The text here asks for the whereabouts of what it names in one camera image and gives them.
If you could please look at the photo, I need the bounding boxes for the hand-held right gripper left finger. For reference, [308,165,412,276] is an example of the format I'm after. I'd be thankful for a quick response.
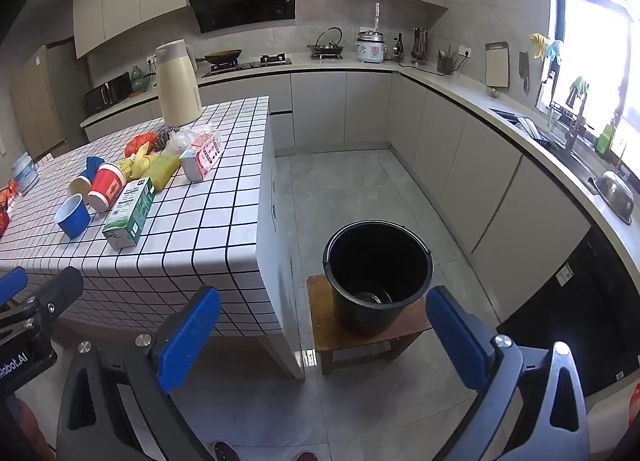
[56,285,222,461]

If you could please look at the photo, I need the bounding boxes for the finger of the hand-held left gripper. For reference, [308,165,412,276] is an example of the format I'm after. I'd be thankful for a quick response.
[0,266,85,342]
[0,266,29,312]

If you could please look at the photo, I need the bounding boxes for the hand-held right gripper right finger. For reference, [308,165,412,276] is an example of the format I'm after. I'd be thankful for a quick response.
[425,285,592,461]

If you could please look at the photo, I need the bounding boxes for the black plastic bucket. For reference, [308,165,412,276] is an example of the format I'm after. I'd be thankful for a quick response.
[322,221,434,337]

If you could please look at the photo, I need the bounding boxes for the person's left forearm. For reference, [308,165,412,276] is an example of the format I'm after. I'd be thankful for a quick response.
[0,395,57,461]

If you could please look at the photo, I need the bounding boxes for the blue paper cup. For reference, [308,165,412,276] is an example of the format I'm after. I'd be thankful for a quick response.
[67,156,106,198]
[54,193,92,240]

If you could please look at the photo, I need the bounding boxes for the orange snack packet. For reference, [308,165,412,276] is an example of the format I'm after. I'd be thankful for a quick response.
[0,181,18,238]

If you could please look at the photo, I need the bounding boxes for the green drink carton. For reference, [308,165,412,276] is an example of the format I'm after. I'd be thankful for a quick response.
[102,176,157,251]

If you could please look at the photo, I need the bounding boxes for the white checked tablecloth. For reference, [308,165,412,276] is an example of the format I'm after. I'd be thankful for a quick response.
[0,96,301,339]

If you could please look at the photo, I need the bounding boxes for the clear plastic bottle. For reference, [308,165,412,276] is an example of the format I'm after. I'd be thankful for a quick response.
[11,153,40,194]

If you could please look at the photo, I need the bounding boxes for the red paper cup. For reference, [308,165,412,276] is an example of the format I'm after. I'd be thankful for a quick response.
[87,162,127,213]

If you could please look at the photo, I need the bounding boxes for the white kitchen island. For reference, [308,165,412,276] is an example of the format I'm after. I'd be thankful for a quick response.
[55,111,307,382]

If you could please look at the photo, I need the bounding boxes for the small wooden stool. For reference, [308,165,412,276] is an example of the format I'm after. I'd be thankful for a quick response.
[306,273,433,376]

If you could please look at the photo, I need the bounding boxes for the black built-in dishwasher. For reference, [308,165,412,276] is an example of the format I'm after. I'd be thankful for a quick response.
[495,226,640,399]

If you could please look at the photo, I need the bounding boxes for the yellow snack packet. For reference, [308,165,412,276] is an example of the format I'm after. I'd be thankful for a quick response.
[147,153,182,192]

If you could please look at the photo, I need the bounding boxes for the red crumpled wrapper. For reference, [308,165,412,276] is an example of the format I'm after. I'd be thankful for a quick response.
[125,131,161,156]

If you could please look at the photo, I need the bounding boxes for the pink milk carton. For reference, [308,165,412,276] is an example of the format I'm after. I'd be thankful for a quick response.
[179,133,223,182]

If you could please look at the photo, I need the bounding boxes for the beige tall cabinet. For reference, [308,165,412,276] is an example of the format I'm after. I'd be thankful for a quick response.
[10,43,90,159]

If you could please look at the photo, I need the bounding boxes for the grey lower cabinets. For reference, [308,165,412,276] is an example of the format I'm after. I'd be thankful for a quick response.
[80,70,606,323]

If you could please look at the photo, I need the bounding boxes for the clear plastic bag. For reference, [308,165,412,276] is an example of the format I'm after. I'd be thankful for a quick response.
[162,125,213,158]

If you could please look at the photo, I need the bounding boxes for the black microwave oven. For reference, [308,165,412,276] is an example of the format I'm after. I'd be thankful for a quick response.
[84,72,132,116]

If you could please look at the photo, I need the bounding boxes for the steel mixing bowl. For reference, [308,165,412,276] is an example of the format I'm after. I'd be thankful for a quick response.
[594,171,635,224]

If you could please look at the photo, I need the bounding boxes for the kitchen sink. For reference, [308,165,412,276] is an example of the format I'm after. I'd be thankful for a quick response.
[492,108,598,179]

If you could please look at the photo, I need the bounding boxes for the beige thermos jug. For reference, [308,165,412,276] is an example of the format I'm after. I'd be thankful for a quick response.
[155,39,203,124]

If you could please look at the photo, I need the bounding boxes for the grey kitchen faucet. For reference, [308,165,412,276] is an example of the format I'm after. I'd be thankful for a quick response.
[547,105,587,152]

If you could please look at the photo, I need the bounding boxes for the dark utensil holder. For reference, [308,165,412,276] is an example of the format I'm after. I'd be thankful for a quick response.
[436,46,457,75]

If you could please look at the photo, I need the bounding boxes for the grey cutting board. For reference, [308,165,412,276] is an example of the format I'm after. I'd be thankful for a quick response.
[484,42,510,89]

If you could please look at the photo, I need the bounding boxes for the green rubber gloves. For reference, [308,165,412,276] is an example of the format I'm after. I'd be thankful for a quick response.
[567,76,591,109]

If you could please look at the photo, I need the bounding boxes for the black wok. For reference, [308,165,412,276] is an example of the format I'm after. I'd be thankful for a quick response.
[196,49,243,66]

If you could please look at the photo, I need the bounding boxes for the black gas stove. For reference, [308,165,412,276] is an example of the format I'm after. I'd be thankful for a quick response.
[202,56,292,78]

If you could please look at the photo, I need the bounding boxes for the white rice cooker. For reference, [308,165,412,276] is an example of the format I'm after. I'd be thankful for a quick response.
[356,30,386,63]

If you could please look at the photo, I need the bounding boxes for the yellow and blue rubber gloves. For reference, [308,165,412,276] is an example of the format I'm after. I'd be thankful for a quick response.
[530,32,563,62]

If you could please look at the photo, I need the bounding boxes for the kitchen window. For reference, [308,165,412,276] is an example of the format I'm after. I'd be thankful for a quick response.
[537,0,640,182]

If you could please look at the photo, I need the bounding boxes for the black range hood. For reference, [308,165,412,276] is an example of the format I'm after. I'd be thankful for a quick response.
[186,0,299,34]

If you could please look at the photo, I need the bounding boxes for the black pot with hoop handle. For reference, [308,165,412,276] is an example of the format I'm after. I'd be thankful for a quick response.
[306,27,345,60]

